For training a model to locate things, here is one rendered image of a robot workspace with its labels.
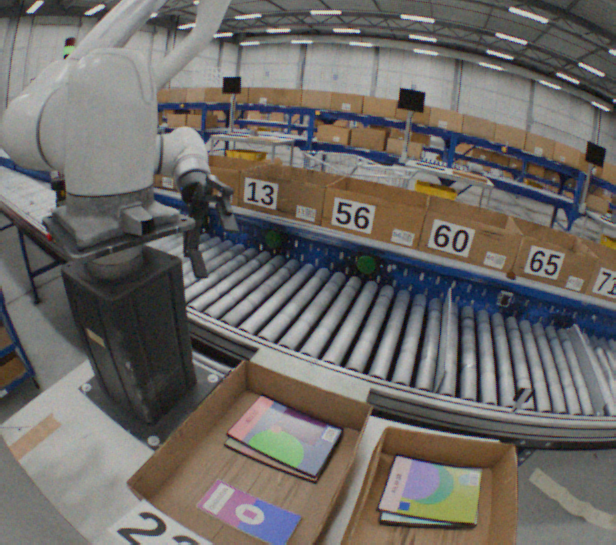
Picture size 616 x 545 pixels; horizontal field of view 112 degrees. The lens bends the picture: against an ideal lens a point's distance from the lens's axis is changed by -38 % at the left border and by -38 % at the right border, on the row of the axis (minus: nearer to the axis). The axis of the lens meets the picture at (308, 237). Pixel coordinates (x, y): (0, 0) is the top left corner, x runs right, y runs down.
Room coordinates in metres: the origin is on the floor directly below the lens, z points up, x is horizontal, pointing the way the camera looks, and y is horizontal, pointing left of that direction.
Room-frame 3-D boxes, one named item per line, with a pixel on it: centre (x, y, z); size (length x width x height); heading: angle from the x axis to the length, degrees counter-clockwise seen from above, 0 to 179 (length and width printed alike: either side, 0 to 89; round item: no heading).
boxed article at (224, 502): (0.18, 0.05, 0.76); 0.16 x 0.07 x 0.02; 70
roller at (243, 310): (0.98, 0.13, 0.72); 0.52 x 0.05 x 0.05; 160
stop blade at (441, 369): (0.76, -0.45, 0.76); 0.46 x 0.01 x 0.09; 160
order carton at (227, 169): (1.58, 0.46, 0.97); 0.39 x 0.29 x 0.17; 70
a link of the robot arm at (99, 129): (0.44, 0.33, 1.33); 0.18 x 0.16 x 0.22; 86
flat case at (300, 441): (0.37, 0.00, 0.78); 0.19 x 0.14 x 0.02; 66
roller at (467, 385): (0.73, -0.54, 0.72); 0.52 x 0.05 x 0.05; 160
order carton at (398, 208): (1.31, -0.28, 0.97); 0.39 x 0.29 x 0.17; 70
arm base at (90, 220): (0.42, 0.31, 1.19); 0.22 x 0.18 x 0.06; 60
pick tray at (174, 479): (0.27, 0.04, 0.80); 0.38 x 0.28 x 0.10; 160
